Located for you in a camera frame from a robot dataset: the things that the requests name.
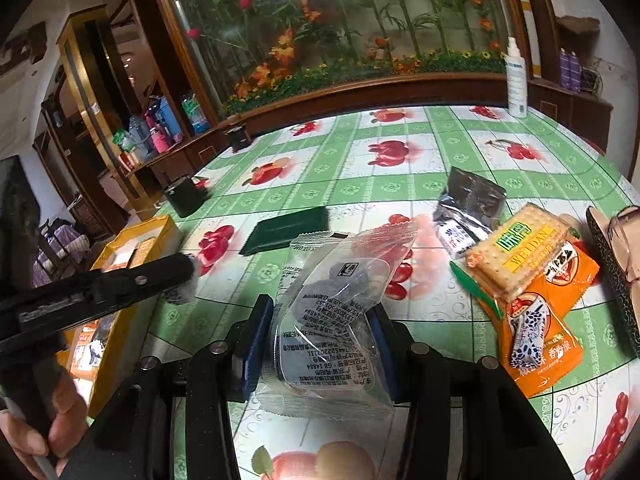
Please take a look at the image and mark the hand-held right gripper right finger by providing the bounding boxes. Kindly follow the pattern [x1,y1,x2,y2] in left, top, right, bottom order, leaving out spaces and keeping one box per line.
[365,307,566,480]

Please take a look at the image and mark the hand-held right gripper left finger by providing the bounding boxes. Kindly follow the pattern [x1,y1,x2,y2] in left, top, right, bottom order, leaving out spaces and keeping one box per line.
[60,294,276,480]

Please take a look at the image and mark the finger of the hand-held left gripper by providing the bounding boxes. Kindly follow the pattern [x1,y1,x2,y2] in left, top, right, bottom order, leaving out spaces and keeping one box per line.
[95,252,197,307]

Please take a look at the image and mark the yellow cardboard box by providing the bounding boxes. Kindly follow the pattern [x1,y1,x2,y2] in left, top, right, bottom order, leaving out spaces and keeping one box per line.
[55,215,182,418]

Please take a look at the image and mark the clear packet with dark snack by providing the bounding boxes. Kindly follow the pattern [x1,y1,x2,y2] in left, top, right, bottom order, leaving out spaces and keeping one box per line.
[255,220,418,418]

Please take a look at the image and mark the dark green snack packet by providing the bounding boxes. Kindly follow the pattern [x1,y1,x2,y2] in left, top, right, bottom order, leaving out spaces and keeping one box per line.
[239,206,331,257]

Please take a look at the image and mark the silver foil packet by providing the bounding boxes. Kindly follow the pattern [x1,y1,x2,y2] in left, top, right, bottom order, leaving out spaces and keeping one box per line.
[432,166,507,233]

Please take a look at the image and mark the person's left hand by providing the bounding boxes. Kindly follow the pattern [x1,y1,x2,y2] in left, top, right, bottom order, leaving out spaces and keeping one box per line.
[0,370,90,478]

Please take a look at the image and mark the chair with purple cloth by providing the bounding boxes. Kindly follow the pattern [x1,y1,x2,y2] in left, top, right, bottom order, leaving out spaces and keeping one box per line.
[32,217,91,281]

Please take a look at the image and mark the large black box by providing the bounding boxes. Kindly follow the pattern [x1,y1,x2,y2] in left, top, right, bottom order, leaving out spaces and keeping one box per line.
[165,174,208,218]

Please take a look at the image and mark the bright green wrapper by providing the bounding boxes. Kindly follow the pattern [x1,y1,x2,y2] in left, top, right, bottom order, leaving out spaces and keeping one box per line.
[449,259,506,321]

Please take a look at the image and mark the blue grey jug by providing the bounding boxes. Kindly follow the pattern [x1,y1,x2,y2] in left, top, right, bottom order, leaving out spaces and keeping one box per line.
[127,115,151,158]

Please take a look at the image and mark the white blue wrapped candy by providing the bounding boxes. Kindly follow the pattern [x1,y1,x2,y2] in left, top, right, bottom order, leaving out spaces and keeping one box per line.
[509,305,551,373]

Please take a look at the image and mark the blue thermos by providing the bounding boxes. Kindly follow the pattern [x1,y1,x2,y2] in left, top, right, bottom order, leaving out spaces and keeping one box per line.
[159,96,182,143]

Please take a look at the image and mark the orange packet with red label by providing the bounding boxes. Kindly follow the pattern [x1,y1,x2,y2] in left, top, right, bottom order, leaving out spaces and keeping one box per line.
[520,240,601,321]
[495,292,586,398]

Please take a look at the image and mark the cracker packet with green label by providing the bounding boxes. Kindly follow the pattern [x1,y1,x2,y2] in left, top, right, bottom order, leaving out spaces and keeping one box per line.
[465,202,581,293]

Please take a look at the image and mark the small black box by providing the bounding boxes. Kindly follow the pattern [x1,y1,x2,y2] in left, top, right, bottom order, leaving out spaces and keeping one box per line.
[224,122,251,153]

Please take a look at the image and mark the wooden display cabinet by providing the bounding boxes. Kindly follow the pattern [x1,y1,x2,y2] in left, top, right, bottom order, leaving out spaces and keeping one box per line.
[32,5,221,221]

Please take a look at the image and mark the dark patterned glasses case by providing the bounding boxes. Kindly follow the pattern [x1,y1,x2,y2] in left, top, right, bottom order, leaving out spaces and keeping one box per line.
[585,205,640,356]

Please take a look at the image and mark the pink framed glasses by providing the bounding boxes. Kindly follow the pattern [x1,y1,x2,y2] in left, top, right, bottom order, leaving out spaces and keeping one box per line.
[607,207,640,286]

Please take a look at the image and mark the white spray bottle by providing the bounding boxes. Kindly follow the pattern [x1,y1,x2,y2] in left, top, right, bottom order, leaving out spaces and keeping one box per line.
[502,37,530,120]

